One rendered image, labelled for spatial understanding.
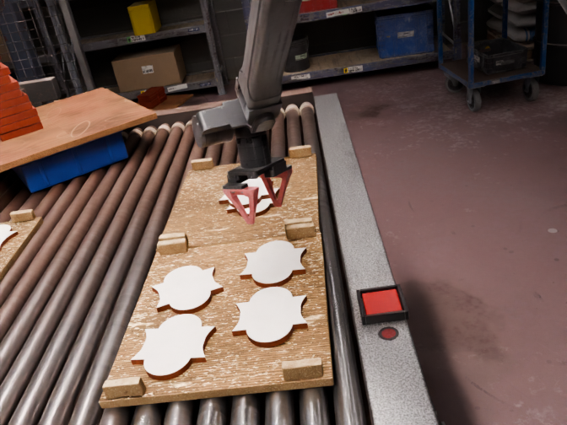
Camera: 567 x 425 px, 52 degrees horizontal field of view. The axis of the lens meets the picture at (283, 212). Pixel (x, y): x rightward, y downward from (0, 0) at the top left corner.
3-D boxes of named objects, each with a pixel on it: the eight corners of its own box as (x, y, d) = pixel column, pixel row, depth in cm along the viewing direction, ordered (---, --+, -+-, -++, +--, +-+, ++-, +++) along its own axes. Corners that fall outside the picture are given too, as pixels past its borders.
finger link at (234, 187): (229, 227, 105) (218, 178, 102) (250, 214, 111) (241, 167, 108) (259, 229, 101) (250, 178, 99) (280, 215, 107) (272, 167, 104)
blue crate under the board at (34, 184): (99, 136, 200) (90, 108, 195) (132, 158, 177) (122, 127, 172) (8, 167, 187) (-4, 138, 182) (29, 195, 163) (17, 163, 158)
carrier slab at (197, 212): (316, 158, 155) (315, 153, 154) (320, 238, 119) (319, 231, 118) (191, 174, 159) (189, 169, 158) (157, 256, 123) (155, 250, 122)
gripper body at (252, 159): (227, 181, 104) (219, 142, 102) (258, 166, 112) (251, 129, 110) (256, 181, 101) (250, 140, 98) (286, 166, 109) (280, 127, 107)
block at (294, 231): (315, 232, 118) (314, 220, 117) (315, 237, 117) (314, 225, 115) (287, 235, 119) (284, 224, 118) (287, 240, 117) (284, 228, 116)
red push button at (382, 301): (396, 294, 100) (396, 288, 99) (403, 316, 95) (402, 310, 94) (362, 299, 100) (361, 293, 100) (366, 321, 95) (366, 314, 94)
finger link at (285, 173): (250, 214, 111) (241, 167, 108) (269, 202, 116) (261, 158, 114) (279, 216, 107) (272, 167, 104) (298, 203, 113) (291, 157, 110)
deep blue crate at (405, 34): (428, 41, 548) (426, 0, 531) (435, 51, 513) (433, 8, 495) (375, 48, 555) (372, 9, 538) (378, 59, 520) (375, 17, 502)
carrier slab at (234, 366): (321, 238, 119) (321, 231, 118) (333, 385, 83) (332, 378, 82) (158, 258, 122) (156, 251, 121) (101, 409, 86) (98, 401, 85)
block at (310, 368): (323, 369, 84) (321, 355, 83) (324, 379, 83) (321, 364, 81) (283, 373, 85) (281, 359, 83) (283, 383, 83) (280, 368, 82)
